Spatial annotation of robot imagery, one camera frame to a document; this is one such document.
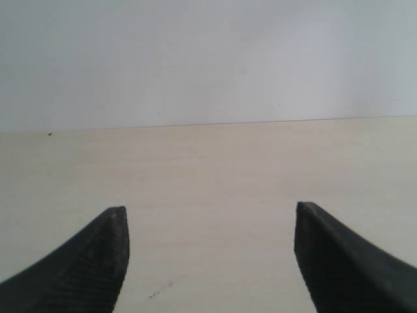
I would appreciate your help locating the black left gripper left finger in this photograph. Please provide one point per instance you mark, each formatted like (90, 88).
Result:
(84, 274)

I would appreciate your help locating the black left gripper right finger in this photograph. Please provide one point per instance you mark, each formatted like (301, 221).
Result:
(344, 272)

